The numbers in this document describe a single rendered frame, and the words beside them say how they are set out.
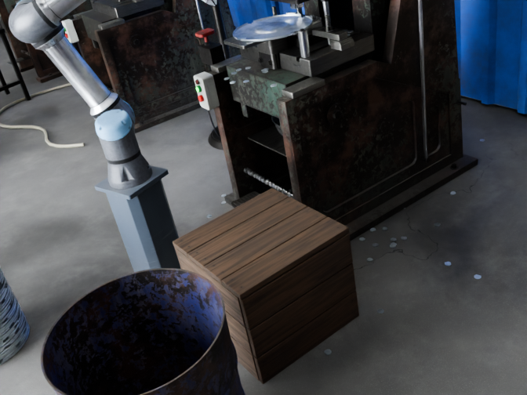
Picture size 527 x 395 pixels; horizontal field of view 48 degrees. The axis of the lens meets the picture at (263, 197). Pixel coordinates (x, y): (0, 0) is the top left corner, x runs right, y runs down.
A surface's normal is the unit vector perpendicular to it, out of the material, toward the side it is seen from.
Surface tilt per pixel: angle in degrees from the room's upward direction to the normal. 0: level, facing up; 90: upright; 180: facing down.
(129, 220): 90
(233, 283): 0
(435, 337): 0
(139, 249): 90
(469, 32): 90
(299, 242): 0
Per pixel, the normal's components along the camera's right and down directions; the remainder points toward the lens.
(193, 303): -0.49, 0.49
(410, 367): -0.17, -0.85
